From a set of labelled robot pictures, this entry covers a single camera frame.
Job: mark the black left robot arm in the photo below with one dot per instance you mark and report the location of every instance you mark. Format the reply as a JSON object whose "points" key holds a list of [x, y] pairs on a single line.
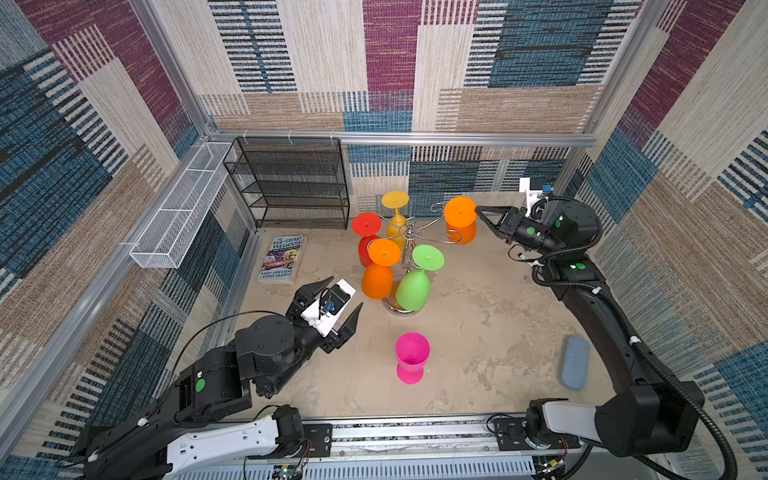
{"points": [[178, 433]]}

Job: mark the pink plastic wine glass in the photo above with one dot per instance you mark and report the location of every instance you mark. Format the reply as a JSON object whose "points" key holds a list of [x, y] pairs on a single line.
{"points": [[412, 353]]}

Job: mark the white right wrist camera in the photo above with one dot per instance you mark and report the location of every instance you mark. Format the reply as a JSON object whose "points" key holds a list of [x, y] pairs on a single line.
{"points": [[534, 190]]}

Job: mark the yellow plastic wine glass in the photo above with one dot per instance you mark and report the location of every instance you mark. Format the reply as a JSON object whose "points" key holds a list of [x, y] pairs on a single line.
{"points": [[395, 201]]}

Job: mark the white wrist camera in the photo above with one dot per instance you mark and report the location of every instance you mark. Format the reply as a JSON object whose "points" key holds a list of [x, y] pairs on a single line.
{"points": [[534, 190], [323, 313]]}

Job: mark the white wire mesh basket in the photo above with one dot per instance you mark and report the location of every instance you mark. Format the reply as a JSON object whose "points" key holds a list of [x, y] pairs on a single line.
{"points": [[165, 241]]}

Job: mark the black mesh shelf rack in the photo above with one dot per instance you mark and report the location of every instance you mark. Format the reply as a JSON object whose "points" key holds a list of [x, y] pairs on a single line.
{"points": [[291, 182]]}

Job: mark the green plastic wine glass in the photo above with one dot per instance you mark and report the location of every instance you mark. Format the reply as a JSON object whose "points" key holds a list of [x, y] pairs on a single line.
{"points": [[413, 291]]}

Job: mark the chrome wine glass rack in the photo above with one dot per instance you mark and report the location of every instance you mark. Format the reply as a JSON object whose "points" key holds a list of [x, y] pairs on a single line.
{"points": [[414, 237]]}

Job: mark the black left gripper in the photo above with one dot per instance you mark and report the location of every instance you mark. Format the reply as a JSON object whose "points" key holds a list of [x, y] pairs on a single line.
{"points": [[333, 341]]}

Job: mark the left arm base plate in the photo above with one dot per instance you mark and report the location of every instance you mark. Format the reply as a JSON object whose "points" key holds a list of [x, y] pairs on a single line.
{"points": [[318, 440]]}

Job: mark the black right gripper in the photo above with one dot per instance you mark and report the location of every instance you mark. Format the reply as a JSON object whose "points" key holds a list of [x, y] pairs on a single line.
{"points": [[507, 222]]}

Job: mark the red plastic wine glass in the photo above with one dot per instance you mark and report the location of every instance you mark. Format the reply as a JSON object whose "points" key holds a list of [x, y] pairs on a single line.
{"points": [[366, 226]]}

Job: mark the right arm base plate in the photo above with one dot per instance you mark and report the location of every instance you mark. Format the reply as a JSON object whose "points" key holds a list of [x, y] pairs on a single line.
{"points": [[512, 434]]}

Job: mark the treehouse paperback book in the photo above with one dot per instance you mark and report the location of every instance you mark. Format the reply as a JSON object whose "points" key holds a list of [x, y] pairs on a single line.
{"points": [[282, 260]]}

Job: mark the aluminium mounting rail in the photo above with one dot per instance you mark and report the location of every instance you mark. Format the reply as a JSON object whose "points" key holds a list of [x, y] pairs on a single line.
{"points": [[427, 447]]}

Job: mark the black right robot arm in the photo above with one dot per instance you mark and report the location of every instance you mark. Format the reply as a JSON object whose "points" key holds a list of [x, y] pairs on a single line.
{"points": [[652, 410]]}

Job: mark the orange wine glass front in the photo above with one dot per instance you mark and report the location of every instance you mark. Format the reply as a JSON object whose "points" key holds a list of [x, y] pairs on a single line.
{"points": [[378, 277]]}

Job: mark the blue grey sponge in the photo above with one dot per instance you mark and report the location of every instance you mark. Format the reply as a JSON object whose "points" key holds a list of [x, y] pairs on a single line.
{"points": [[575, 363]]}

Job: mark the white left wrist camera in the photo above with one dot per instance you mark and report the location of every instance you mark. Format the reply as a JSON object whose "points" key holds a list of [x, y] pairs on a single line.
{"points": [[323, 313]]}

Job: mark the orange wine glass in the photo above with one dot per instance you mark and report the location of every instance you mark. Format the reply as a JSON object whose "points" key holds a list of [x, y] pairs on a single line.
{"points": [[460, 218], [378, 277]]}

